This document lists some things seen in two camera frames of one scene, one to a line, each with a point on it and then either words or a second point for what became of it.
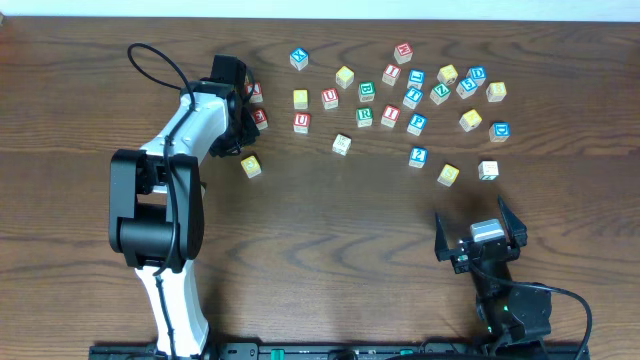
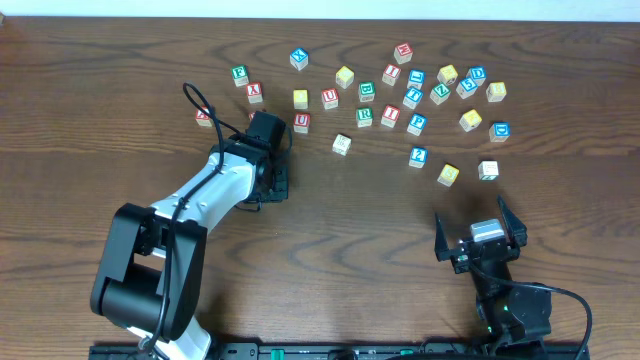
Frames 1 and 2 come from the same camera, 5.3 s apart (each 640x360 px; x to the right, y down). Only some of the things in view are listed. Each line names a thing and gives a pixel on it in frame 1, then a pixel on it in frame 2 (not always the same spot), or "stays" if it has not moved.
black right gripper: [480, 251] stays
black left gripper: [245, 128] to [279, 185]
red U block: [301, 122] stays
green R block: [364, 117] stays
